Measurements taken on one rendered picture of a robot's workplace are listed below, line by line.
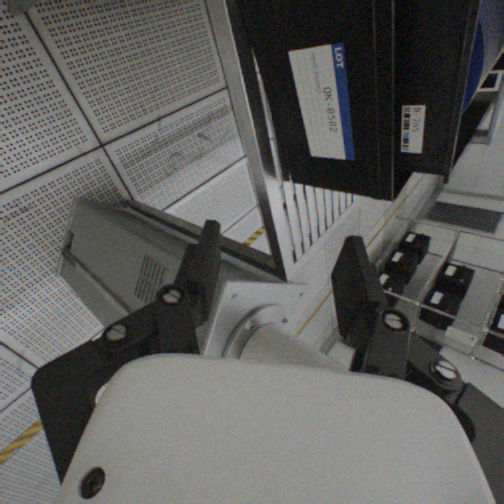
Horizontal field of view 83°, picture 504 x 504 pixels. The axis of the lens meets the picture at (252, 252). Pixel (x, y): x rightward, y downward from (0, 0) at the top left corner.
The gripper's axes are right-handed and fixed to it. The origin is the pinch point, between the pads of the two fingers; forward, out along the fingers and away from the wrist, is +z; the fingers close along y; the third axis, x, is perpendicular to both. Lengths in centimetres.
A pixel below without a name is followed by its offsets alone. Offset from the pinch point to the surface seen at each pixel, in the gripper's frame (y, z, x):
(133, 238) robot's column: -30, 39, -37
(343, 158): 9.5, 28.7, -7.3
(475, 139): 27.1, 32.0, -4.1
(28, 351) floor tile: -75, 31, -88
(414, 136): 16.5, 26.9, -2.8
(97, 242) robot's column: -45, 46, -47
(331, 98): 5.8, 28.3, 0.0
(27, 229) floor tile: -71, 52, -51
